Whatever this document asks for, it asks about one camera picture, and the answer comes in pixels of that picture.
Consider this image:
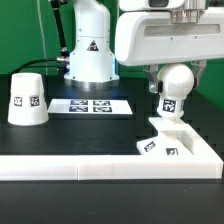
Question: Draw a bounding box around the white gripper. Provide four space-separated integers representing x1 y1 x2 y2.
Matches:
115 0 224 94

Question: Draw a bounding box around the white lamp bulb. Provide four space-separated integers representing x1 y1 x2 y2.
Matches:
157 64 194 120

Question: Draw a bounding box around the white lamp base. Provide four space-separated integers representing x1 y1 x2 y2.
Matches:
135 116 196 157

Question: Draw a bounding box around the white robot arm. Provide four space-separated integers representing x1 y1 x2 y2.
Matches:
65 0 224 93

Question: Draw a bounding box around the white lamp shade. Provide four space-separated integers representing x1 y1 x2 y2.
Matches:
8 73 49 126

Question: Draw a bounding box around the white marker sheet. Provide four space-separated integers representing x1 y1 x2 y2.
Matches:
48 99 132 115

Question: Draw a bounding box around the white L-shaped fence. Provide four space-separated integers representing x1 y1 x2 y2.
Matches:
0 125 223 181

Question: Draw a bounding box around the black cable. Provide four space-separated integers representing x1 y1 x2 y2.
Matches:
9 58 70 75

